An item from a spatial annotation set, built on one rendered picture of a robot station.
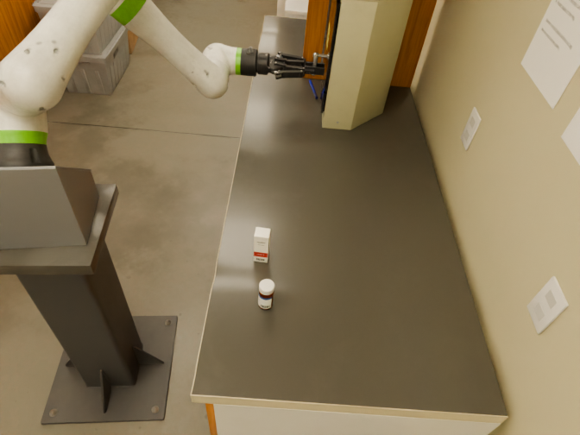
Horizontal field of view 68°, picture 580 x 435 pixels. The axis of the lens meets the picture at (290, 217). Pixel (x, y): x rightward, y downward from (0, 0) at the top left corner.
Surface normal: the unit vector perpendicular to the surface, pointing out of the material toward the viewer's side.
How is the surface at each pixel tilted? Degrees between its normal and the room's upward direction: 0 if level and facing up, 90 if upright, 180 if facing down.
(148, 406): 0
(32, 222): 90
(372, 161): 0
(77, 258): 0
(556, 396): 90
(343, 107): 90
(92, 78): 96
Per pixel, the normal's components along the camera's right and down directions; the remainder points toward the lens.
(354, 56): -0.04, 0.72
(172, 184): 0.07, -0.69
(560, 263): -1.00, -0.08
